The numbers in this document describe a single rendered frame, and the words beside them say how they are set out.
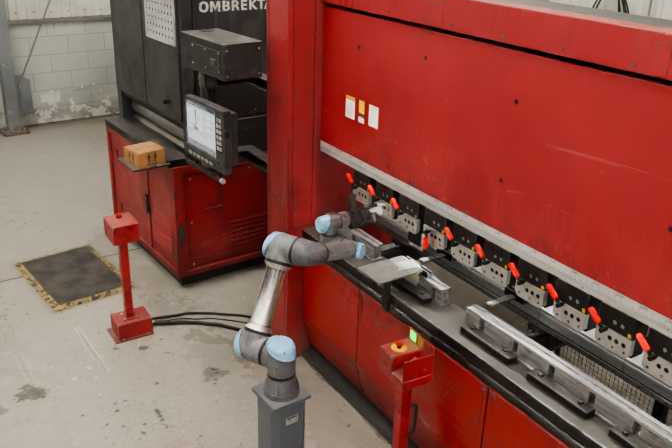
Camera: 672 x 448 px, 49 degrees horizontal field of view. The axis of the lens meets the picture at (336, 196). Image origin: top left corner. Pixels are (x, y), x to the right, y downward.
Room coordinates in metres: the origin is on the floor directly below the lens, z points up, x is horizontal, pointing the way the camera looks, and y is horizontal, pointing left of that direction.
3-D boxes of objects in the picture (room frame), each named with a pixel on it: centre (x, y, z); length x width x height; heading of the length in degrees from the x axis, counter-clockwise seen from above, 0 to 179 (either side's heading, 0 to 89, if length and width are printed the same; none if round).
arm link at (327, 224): (3.07, 0.03, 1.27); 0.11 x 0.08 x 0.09; 123
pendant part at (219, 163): (3.96, 0.71, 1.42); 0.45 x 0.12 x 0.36; 38
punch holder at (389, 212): (3.44, -0.27, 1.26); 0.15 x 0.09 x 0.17; 33
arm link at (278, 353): (2.49, 0.21, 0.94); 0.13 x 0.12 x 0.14; 61
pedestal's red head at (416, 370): (2.79, -0.34, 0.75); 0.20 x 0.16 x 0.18; 28
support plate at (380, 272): (3.17, -0.27, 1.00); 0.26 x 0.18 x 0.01; 123
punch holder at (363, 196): (3.61, -0.16, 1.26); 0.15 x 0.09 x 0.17; 33
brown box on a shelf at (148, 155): (4.66, 1.31, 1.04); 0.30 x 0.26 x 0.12; 36
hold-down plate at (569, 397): (2.38, -0.90, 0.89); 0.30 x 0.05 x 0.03; 33
